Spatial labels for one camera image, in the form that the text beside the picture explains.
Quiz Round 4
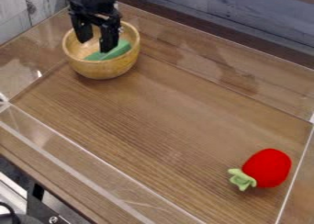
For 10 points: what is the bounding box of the clear acrylic tray wall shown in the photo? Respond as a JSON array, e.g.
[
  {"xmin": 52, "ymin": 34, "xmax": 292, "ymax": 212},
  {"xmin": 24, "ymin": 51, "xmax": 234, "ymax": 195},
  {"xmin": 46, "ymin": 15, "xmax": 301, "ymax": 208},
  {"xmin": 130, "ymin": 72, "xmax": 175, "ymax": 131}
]
[{"xmin": 0, "ymin": 6, "xmax": 314, "ymax": 224}]

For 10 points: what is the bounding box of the green rectangular block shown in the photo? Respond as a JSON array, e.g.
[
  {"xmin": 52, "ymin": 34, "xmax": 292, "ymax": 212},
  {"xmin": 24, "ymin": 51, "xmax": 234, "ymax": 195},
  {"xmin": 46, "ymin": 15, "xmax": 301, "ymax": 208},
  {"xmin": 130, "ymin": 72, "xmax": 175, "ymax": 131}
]
[{"xmin": 86, "ymin": 39, "xmax": 131, "ymax": 62}]

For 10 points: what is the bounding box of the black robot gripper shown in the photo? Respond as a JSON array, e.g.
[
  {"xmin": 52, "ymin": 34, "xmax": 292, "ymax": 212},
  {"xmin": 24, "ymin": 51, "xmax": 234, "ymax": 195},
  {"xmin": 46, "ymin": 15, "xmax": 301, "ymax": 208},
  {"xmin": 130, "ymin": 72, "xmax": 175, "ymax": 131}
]
[{"xmin": 68, "ymin": 0, "xmax": 122, "ymax": 52}]

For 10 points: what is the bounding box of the black cable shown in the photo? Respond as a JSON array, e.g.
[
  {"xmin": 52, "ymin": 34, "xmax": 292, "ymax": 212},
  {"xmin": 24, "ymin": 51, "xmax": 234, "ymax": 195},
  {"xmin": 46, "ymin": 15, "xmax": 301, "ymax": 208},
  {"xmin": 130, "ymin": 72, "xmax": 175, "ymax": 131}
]
[{"xmin": 0, "ymin": 201, "xmax": 23, "ymax": 224}]

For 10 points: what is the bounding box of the black metal table bracket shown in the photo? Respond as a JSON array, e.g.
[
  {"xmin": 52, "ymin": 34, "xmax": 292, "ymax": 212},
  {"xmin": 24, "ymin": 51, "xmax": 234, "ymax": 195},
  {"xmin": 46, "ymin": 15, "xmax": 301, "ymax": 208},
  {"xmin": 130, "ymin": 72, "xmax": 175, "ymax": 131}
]
[{"xmin": 26, "ymin": 182, "xmax": 83, "ymax": 224}]

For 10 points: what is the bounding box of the brown wooden bowl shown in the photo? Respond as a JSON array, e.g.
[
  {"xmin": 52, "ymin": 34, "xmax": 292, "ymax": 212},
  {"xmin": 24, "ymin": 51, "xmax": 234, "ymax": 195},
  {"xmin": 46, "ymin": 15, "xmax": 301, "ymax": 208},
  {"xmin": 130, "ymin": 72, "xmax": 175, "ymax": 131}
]
[{"xmin": 62, "ymin": 21, "xmax": 142, "ymax": 80}]

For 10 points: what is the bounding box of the red plush strawberry toy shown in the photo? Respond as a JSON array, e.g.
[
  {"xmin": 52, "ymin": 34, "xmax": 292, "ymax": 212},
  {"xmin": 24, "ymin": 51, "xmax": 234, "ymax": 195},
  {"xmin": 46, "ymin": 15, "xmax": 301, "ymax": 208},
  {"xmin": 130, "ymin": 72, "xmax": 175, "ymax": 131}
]
[{"xmin": 229, "ymin": 148, "xmax": 292, "ymax": 191}]

